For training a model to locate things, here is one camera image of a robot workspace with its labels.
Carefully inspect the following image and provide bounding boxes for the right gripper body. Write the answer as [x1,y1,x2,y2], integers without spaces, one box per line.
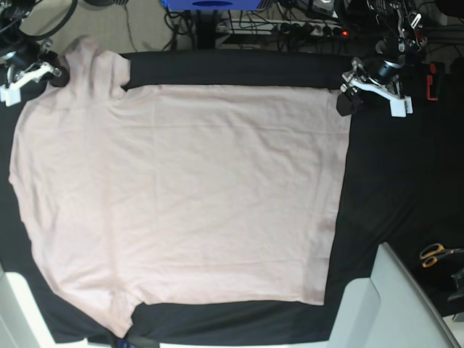
[1,36,54,71]

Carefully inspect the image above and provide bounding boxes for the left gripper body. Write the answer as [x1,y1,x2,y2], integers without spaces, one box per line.
[373,36,428,98]

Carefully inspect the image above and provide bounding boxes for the pale pink T-shirt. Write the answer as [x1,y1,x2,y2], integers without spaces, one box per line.
[9,37,351,336]

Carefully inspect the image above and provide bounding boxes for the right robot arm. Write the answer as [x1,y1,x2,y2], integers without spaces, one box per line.
[1,1,78,107]

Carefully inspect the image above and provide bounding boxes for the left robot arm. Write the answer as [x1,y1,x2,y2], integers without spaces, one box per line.
[333,1,428,117]

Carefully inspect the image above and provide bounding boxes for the orange black clamp right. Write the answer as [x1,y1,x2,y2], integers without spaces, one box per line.
[426,62,446,102]

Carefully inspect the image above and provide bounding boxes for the orange black clamp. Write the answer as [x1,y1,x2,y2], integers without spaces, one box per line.
[108,335,133,348]
[426,62,446,102]

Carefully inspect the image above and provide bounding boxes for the white power strip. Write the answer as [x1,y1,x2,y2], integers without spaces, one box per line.
[216,18,349,38]

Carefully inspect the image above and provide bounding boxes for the blue box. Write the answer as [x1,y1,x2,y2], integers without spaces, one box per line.
[160,0,261,11]

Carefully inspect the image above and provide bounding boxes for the orange black clamp bottom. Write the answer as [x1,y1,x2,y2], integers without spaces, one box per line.
[108,335,133,348]

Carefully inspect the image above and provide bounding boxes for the orange handled scissors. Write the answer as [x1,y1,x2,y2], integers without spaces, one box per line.
[419,243,463,268]

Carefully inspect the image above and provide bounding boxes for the black table leg post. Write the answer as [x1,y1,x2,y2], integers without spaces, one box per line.
[195,10,218,50]

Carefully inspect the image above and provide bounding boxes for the white table frame right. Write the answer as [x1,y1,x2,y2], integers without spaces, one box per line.
[327,243,460,348]

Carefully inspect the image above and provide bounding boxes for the white table frame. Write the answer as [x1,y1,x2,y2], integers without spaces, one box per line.
[327,243,460,348]
[0,262,88,348]

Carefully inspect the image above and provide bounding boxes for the white table frame left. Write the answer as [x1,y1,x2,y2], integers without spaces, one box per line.
[0,262,88,348]

